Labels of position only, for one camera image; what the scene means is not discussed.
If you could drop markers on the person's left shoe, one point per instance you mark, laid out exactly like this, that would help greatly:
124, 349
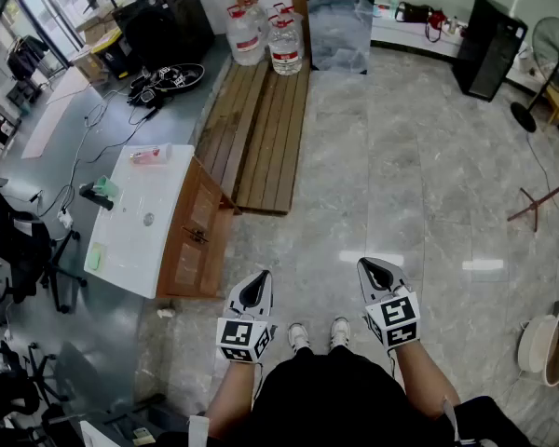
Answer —
299, 335

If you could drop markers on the pile of black devices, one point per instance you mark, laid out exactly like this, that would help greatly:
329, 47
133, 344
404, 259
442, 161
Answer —
144, 93

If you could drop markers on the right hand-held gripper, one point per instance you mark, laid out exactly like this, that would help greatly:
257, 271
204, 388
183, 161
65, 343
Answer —
398, 319

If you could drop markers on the large black cabinet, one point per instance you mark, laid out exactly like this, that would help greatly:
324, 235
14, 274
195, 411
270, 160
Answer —
167, 21

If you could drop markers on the wooden slat platform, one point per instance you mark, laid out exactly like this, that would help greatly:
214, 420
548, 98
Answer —
256, 133

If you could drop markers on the person's shoe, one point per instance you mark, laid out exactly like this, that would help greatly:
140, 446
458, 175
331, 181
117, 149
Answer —
340, 331
299, 335

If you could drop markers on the black bin yellow lid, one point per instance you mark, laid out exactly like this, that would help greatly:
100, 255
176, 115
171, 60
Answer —
114, 54

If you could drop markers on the white side cabinet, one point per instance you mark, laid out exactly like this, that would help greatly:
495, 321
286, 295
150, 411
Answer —
95, 436

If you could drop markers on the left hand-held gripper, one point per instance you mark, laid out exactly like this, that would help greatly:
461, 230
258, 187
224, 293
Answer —
242, 338

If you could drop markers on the person's black clothing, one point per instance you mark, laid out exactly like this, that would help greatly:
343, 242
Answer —
335, 403

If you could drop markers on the pale soap dish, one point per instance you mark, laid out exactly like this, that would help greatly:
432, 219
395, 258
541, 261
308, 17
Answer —
95, 256

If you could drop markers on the pale floor rug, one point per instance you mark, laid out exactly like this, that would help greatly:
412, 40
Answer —
51, 114

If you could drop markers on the pink clear bottle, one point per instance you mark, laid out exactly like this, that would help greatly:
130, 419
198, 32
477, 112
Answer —
149, 155

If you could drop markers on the red bag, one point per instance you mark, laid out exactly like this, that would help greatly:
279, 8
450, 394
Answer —
435, 21

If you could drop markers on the person's right shoe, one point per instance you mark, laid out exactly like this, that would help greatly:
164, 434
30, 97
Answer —
340, 331

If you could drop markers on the black open shelf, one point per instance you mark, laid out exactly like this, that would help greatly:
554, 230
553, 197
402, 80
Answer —
121, 419

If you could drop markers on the green soap bar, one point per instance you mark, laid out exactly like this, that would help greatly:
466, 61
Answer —
94, 255

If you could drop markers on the wooden vanity cabinet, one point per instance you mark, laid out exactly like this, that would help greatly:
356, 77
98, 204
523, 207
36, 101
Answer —
195, 231

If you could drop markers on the flat cardboard box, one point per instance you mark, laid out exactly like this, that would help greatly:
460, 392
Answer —
98, 23

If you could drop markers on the black oval tray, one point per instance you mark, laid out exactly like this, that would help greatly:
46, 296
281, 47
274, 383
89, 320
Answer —
186, 76

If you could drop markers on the black handbag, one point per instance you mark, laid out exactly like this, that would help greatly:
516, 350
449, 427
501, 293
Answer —
412, 13

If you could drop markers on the grey marble block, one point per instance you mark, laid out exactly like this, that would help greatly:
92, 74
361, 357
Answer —
340, 26

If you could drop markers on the person's left forearm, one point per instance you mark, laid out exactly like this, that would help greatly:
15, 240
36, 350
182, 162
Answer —
233, 398

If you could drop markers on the person's right forearm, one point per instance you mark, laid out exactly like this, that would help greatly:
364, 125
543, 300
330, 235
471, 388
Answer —
424, 380

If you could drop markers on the crumpled white paper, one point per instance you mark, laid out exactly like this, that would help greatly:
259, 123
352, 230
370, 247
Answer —
165, 313

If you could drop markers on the white sink basin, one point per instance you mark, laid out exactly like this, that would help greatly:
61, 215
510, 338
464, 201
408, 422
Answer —
135, 231

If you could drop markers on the white low bench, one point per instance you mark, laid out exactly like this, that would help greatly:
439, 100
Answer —
414, 33

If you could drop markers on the black jacket on rack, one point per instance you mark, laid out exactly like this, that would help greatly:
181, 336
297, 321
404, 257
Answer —
25, 56

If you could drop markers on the black tower appliance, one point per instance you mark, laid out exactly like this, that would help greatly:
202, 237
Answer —
489, 49

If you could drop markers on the clear water jug red cap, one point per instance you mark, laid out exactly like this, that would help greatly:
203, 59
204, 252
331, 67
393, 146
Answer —
285, 49
244, 40
291, 12
256, 14

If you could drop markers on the green cup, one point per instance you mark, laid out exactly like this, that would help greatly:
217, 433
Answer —
107, 185

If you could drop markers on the metal sink drain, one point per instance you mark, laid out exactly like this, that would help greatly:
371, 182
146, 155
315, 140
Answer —
148, 219

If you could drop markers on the black pedestal fan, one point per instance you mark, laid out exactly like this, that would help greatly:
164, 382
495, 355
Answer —
554, 49

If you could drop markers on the white power strip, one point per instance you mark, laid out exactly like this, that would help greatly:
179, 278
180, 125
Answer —
65, 219

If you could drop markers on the black faucet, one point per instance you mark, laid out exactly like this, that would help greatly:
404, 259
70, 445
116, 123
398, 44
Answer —
95, 194

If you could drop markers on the small black office chair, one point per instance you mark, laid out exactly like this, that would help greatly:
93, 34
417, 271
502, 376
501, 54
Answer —
14, 380

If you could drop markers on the cream shelf object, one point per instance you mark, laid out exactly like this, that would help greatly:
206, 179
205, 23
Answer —
143, 436

